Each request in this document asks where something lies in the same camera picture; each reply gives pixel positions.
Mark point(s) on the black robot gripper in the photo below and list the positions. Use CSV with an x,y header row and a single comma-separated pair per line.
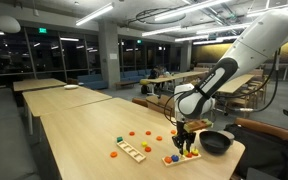
x,y
183,138

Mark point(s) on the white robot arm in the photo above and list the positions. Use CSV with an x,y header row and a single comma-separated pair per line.
x,y
266,34

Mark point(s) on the orange disc near bowl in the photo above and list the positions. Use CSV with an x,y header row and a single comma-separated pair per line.
x,y
173,132

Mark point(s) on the orange disc centre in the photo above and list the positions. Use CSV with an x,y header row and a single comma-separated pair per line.
x,y
159,138

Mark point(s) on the black bowl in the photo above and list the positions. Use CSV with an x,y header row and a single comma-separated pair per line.
x,y
214,142

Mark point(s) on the orange disc near tray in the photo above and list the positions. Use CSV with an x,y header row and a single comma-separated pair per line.
x,y
148,149

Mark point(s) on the yellow block near tray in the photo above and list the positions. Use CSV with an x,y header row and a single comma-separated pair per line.
x,y
144,144

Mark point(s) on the orange disc far middle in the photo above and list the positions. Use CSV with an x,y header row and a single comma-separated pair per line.
x,y
131,133

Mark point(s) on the wooden slotted tray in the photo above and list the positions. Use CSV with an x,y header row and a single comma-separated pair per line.
x,y
131,151

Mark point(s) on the green block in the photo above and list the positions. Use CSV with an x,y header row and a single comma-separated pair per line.
x,y
119,139

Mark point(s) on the orange disc far left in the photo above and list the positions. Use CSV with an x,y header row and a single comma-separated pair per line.
x,y
113,154

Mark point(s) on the brown leather chair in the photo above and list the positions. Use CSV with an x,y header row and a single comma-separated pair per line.
x,y
279,132

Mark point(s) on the white plate far table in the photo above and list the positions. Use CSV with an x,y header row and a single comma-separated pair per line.
x,y
70,87

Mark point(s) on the far wooden table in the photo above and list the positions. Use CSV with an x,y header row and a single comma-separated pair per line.
x,y
34,84

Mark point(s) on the grey bench seat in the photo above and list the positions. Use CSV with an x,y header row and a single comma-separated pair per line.
x,y
16,160

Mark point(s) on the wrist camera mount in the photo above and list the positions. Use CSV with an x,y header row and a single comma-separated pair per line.
x,y
192,126

